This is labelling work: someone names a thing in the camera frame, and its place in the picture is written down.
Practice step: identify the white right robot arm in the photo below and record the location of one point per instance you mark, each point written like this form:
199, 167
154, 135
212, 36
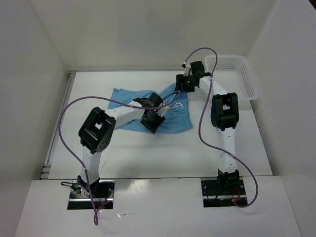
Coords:
224, 116

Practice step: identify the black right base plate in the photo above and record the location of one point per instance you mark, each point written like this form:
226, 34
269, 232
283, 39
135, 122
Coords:
213, 196

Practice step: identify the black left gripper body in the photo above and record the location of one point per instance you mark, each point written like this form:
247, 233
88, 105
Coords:
154, 110

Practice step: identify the light blue shorts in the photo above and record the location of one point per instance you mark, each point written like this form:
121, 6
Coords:
177, 119

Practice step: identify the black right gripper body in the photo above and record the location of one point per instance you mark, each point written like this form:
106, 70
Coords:
187, 83

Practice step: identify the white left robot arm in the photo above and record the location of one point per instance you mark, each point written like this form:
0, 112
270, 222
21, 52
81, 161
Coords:
97, 130

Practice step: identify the aluminium table edge rail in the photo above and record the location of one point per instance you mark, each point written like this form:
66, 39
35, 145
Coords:
54, 139

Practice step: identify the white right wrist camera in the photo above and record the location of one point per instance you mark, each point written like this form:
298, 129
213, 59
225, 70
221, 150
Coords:
187, 69

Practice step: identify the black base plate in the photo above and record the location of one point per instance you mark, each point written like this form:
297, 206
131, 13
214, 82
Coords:
79, 200
213, 196

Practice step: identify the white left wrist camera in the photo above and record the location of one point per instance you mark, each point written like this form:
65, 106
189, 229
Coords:
164, 110

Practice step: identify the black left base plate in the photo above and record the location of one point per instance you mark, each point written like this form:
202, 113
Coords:
79, 200

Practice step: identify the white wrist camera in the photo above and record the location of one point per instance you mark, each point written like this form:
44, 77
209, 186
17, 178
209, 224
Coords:
187, 69
164, 110

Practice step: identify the white plastic basket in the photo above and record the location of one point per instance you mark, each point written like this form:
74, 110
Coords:
233, 74

